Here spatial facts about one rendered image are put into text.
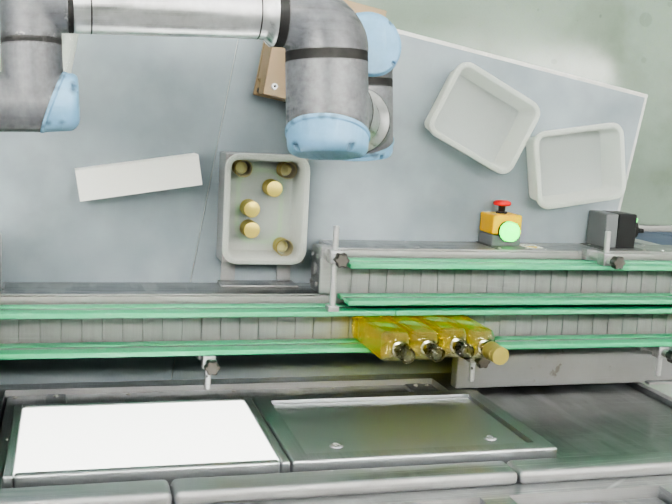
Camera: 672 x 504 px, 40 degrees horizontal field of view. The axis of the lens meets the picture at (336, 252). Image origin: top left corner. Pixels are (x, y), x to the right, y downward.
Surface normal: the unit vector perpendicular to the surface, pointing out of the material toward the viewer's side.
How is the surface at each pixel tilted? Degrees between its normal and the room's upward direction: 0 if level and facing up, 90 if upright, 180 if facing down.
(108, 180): 0
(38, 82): 16
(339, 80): 4
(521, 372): 0
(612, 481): 90
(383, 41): 11
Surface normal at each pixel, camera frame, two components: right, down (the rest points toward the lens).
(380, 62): 0.30, -0.05
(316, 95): -0.22, 0.09
